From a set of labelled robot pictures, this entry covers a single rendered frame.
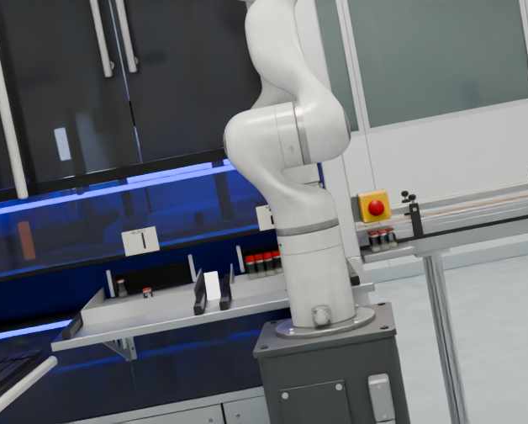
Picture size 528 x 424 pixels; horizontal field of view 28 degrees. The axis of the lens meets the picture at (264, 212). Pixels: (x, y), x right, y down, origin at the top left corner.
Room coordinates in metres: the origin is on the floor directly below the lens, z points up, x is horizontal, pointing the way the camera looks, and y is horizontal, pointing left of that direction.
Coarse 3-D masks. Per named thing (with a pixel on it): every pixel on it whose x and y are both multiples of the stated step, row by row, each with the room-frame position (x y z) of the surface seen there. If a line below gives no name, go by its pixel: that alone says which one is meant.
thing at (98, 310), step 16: (176, 288) 2.65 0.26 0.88; (192, 288) 2.60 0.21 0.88; (96, 304) 2.54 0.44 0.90; (112, 304) 2.59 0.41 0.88; (128, 304) 2.35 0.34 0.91; (144, 304) 2.35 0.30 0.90; (160, 304) 2.35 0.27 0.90; (176, 304) 2.35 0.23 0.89; (192, 304) 2.35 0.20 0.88; (96, 320) 2.35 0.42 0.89; (112, 320) 2.35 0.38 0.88
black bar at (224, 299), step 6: (228, 276) 2.56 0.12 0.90; (228, 282) 2.47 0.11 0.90; (222, 288) 2.39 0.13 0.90; (228, 288) 2.38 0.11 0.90; (222, 294) 2.30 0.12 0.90; (228, 294) 2.29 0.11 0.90; (222, 300) 2.22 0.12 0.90; (228, 300) 2.25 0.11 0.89; (222, 306) 2.21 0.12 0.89; (228, 306) 2.21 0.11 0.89
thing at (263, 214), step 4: (256, 208) 2.61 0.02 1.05; (260, 208) 2.61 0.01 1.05; (264, 208) 2.61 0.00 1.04; (268, 208) 2.61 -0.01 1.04; (256, 212) 2.61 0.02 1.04; (260, 212) 2.61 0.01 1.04; (264, 212) 2.61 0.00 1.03; (268, 212) 2.61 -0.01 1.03; (260, 216) 2.61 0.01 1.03; (264, 216) 2.61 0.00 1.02; (268, 216) 2.61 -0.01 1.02; (260, 220) 2.61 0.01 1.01; (264, 220) 2.61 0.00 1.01; (268, 220) 2.61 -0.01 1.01; (260, 224) 2.61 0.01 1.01; (264, 224) 2.61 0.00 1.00; (268, 224) 2.61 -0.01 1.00; (260, 228) 2.61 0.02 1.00; (264, 228) 2.61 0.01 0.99; (268, 228) 2.61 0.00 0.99; (272, 228) 2.61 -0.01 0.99
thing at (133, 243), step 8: (128, 232) 2.61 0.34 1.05; (136, 232) 2.61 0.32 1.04; (144, 232) 2.61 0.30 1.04; (152, 232) 2.61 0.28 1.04; (128, 240) 2.61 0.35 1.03; (136, 240) 2.61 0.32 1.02; (152, 240) 2.61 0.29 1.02; (128, 248) 2.61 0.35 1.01; (136, 248) 2.61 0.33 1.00; (152, 248) 2.61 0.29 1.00
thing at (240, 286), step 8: (232, 272) 2.56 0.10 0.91; (232, 280) 2.45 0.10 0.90; (240, 280) 2.58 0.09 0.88; (248, 280) 2.33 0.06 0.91; (256, 280) 2.33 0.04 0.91; (264, 280) 2.33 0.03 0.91; (272, 280) 2.33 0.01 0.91; (280, 280) 2.33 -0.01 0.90; (232, 288) 2.33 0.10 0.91; (240, 288) 2.33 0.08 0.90; (248, 288) 2.33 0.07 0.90; (256, 288) 2.33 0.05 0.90; (264, 288) 2.33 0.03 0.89; (272, 288) 2.33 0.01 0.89; (280, 288) 2.33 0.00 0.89; (232, 296) 2.33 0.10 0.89; (240, 296) 2.33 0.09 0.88; (248, 296) 2.33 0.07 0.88
